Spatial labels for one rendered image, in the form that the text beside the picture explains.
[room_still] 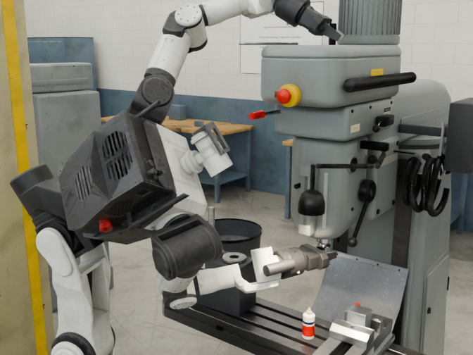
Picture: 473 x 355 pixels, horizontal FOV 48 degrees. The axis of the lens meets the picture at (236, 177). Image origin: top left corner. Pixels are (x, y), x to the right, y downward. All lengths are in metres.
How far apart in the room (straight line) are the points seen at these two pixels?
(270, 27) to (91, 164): 5.60
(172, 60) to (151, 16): 6.61
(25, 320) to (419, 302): 2.04
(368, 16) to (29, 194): 1.13
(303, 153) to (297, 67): 0.29
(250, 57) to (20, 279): 4.69
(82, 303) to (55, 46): 7.38
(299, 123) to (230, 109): 5.66
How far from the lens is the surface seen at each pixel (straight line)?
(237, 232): 4.01
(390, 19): 1.78
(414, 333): 2.20
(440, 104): 2.28
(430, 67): 5.93
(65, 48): 8.64
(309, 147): 1.58
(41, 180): 1.57
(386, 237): 2.06
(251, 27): 6.96
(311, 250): 1.71
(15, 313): 3.12
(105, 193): 1.27
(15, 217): 2.95
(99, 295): 1.68
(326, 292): 2.15
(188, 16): 1.58
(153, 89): 1.43
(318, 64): 1.40
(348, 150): 1.57
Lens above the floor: 1.89
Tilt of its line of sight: 14 degrees down
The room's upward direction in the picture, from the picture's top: straight up
